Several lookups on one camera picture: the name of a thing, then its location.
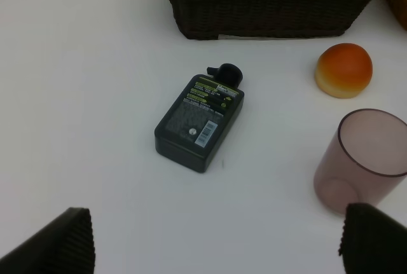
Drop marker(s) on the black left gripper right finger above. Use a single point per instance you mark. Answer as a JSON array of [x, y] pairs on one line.
[[372, 241]]

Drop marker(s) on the orange round bread bun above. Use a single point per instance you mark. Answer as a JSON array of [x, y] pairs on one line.
[[344, 70]]

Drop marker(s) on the dark green rectangular bottle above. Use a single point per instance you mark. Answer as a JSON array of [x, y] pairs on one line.
[[192, 130]]

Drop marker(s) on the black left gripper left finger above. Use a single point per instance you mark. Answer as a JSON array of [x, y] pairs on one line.
[[65, 245]]

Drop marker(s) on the translucent purple plastic cup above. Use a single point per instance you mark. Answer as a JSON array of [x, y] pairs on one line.
[[364, 162]]

